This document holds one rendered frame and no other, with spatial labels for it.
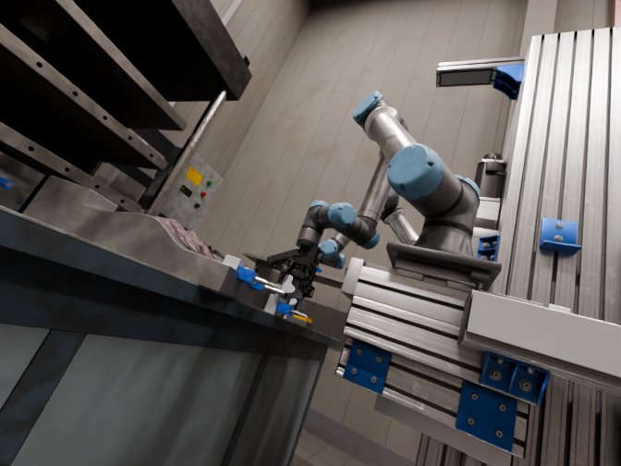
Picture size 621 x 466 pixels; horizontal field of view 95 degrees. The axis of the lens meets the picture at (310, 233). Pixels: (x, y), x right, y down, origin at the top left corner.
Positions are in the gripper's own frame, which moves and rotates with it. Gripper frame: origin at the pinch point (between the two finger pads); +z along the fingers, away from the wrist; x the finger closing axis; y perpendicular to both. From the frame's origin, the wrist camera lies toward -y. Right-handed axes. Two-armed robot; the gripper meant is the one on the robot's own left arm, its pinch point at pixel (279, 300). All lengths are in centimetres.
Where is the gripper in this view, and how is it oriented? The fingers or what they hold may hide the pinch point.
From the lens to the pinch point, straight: 92.8
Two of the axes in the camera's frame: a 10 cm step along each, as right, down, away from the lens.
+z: -3.4, 8.9, -3.0
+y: 8.9, 2.1, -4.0
